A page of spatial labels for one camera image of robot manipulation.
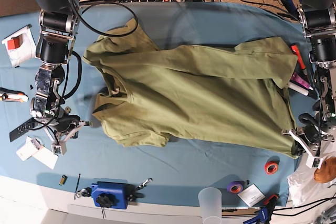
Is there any small orange box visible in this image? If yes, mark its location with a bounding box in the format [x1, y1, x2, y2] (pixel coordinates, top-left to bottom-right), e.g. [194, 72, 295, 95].
[7, 38, 21, 50]

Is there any white card box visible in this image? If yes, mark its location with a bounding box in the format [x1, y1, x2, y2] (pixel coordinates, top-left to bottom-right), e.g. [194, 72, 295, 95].
[16, 136, 43, 161]

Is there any orange white utility knife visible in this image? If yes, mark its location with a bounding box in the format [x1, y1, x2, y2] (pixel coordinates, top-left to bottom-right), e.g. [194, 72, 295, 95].
[1, 88, 29, 103]

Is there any brown bread roll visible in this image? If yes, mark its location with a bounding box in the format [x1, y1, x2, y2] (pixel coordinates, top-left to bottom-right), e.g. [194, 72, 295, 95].
[314, 157, 336, 184]

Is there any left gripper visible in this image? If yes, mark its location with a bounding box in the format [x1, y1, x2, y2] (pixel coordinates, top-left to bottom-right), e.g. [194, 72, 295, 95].
[281, 124, 335, 156]

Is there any blue clamp mount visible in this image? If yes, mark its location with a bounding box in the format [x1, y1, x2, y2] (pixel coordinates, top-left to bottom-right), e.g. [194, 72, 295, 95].
[91, 182, 137, 210]

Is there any orange tape roll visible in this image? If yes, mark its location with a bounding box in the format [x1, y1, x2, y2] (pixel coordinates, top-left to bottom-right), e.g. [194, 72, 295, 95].
[264, 161, 279, 175]

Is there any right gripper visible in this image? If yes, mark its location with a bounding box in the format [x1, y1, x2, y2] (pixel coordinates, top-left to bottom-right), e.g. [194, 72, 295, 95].
[43, 115, 92, 145]

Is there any translucent plastic cup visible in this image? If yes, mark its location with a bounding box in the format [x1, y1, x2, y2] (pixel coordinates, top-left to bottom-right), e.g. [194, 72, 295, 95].
[198, 187, 222, 224]

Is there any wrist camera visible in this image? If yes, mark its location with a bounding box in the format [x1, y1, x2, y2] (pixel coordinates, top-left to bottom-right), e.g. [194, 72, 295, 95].
[306, 154, 323, 169]
[51, 141, 67, 155]

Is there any silver carabiner clip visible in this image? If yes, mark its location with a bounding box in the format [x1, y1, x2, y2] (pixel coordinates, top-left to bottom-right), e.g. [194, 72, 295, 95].
[136, 177, 153, 190]

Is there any olive green t-shirt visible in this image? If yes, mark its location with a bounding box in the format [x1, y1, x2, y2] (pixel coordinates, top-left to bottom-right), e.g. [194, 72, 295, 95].
[83, 27, 297, 158]

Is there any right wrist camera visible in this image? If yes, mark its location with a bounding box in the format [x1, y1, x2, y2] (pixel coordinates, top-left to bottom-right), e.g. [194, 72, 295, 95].
[51, 141, 67, 155]

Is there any blue spring clamp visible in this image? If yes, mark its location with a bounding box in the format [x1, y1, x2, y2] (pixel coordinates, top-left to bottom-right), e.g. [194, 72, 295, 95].
[243, 194, 279, 224]

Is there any black remote control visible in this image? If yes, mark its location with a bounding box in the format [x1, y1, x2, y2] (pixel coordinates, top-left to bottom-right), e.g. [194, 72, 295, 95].
[9, 118, 37, 142]

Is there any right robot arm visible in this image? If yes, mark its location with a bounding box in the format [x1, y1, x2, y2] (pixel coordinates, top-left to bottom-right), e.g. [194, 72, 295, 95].
[27, 0, 89, 153]

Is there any black zip tie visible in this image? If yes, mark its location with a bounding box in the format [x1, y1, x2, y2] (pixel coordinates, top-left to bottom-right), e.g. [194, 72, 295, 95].
[73, 173, 81, 200]

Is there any pink tube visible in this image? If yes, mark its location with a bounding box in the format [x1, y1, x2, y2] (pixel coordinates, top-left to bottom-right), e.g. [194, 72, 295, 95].
[290, 72, 313, 90]

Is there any small green battery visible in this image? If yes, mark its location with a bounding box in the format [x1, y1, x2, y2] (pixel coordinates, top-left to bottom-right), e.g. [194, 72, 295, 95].
[59, 175, 68, 186]

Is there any purple tape roll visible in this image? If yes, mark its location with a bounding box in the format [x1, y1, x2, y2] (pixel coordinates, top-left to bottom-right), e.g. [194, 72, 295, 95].
[227, 181, 245, 194]

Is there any white printed card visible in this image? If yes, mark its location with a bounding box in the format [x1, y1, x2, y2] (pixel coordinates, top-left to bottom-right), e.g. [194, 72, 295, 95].
[238, 184, 265, 207]

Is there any white plastic bag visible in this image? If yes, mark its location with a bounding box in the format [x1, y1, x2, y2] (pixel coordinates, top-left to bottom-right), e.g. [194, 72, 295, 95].
[287, 153, 335, 207]

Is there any blue black bar clamp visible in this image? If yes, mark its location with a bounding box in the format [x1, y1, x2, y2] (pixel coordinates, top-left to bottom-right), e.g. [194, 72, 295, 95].
[280, 0, 299, 19]

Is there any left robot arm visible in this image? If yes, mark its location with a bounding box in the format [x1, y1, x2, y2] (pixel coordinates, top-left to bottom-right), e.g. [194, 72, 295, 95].
[293, 0, 335, 155]

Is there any white paper card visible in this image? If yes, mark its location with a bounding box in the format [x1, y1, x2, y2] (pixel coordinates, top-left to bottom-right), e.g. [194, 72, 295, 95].
[33, 147, 58, 169]

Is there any orange handled screwdriver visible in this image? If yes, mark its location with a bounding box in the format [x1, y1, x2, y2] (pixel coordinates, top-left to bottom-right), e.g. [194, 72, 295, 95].
[290, 44, 309, 82]

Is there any white lint roller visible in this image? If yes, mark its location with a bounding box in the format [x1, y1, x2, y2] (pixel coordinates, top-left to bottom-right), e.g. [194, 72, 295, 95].
[288, 82, 317, 100]

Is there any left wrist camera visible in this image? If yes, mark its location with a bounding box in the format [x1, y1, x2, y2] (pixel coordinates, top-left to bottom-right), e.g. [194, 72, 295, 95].
[306, 154, 323, 169]

